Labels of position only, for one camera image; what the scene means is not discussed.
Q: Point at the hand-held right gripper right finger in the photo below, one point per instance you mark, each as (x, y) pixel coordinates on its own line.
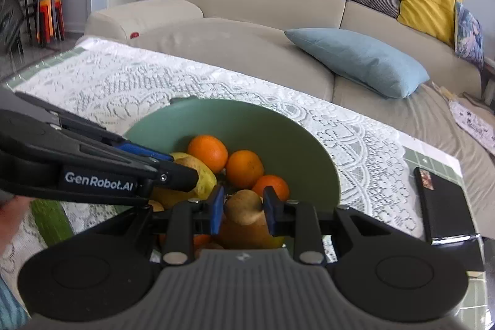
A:
(270, 212)

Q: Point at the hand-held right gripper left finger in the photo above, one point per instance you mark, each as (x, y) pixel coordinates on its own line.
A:
(217, 212)

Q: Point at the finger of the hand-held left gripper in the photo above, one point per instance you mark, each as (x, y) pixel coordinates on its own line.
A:
(139, 151)
(181, 177)

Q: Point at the yellow-green pear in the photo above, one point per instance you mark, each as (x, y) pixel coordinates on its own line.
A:
(170, 196)
(205, 177)

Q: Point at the small orange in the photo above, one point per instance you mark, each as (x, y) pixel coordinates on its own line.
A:
(272, 187)

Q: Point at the brown potato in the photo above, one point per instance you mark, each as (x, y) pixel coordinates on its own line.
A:
(243, 206)

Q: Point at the large orange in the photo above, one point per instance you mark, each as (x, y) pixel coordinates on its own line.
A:
(244, 168)

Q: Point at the green bowl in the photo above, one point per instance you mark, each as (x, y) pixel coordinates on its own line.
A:
(251, 125)

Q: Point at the person's left hand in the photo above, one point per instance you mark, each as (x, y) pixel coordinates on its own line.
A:
(13, 216)

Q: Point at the green cloth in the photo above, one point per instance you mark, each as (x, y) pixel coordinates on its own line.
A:
(50, 220)

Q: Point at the white lace tablecloth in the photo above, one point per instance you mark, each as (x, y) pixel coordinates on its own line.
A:
(116, 82)

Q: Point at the stacked colourful stools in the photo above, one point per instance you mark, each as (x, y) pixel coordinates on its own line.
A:
(50, 18)

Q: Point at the teal striped cloth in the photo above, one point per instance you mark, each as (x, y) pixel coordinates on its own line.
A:
(7, 301)

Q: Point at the black chair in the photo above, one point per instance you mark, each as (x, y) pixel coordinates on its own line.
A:
(9, 17)

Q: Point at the beige sofa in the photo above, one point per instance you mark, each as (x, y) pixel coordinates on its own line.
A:
(251, 44)

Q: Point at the light blue pillow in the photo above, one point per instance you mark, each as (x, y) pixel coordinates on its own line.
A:
(359, 59)

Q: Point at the white printed cloth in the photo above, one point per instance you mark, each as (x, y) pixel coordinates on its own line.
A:
(473, 125)

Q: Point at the yellow pillow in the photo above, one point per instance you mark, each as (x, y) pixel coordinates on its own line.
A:
(429, 1)

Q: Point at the blue floral pillow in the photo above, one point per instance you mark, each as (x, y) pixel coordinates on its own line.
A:
(468, 34)

